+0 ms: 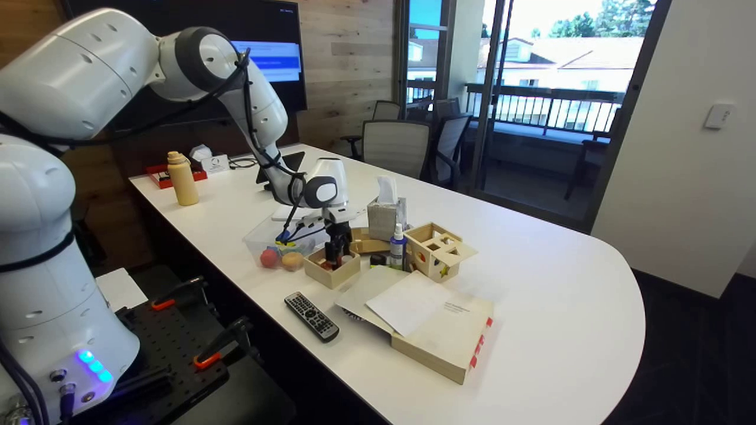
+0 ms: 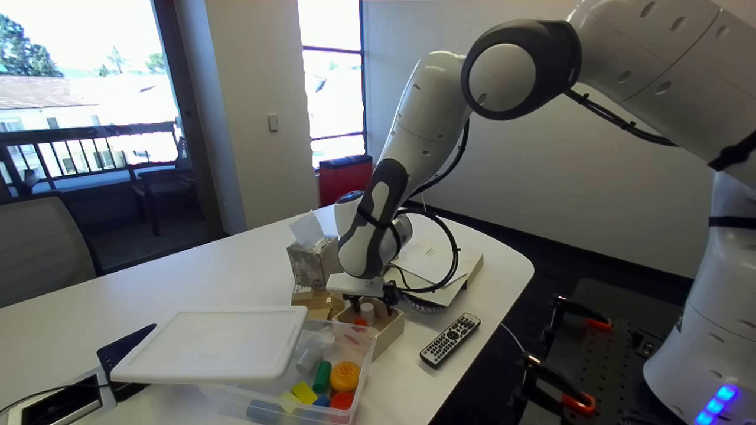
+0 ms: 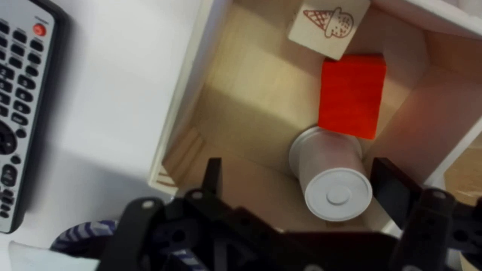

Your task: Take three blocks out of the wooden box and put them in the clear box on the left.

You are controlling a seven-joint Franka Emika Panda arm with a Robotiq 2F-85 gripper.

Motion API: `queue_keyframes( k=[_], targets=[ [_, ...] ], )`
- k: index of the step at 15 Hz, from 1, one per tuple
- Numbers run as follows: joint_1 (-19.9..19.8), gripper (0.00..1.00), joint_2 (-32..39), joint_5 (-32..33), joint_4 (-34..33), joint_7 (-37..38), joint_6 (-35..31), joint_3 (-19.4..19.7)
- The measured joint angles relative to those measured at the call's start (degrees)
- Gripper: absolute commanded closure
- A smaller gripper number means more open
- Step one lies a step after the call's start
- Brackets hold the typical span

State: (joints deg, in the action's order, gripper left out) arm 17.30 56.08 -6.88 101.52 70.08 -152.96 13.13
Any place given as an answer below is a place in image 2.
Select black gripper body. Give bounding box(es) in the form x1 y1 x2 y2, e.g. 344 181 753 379
343 282 402 311

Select yellow block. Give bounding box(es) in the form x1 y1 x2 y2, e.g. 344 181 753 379
290 379 319 407

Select small open wooden box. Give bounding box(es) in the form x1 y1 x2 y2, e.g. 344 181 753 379
332 302 405 360

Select clear plastic box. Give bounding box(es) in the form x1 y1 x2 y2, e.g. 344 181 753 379
195 316 378 425

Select tissue box with tissue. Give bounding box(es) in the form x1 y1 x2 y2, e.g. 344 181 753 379
286 210 343 293

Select blue striped rim plate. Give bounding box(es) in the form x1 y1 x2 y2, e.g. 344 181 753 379
290 285 350 324

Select white paper sheet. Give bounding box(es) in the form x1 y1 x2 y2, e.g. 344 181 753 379
391 226 482 289

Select black grey remote control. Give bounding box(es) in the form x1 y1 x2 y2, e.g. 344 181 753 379
418 311 484 370

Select red bin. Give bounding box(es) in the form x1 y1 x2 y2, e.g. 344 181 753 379
316 154 376 208

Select white paper sheets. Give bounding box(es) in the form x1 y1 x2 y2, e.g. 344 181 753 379
109 305 308 386

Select black orange clamp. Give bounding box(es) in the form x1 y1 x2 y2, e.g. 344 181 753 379
551 293 614 332
521 357 599 418

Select dark balcony chair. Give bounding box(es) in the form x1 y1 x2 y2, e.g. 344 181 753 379
128 161 199 239

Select dark balcony railing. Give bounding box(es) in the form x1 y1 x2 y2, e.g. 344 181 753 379
0 120 182 185

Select grey office chair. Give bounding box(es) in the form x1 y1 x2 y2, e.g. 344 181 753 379
0 194 101 309

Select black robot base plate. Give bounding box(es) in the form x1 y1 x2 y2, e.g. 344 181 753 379
503 274 710 425

